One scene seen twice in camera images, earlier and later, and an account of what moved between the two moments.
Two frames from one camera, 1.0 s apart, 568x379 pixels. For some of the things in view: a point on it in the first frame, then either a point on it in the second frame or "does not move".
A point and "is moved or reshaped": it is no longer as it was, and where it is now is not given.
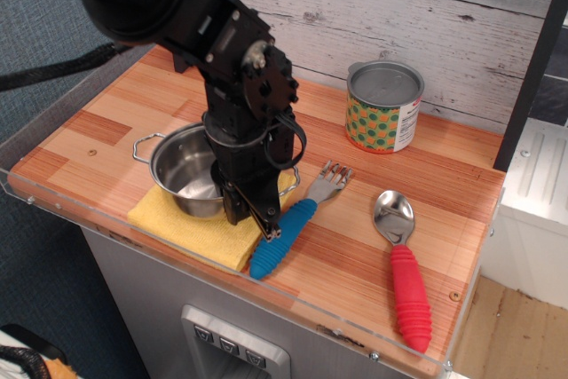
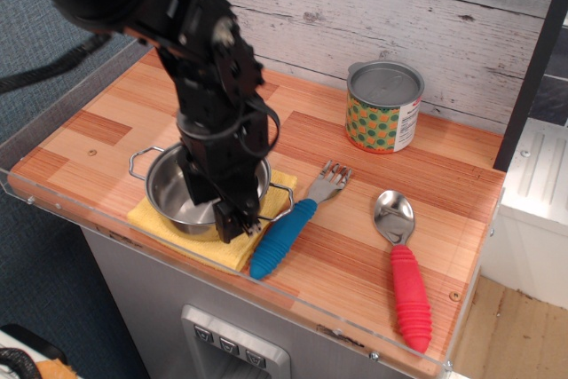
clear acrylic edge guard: (251, 288) does not move
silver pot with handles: (181, 163) is moved or reshaped
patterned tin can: (382, 106) does not move
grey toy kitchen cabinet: (193, 325) does not move
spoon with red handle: (395, 215) does not move
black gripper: (254, 161) -> (224, 132)
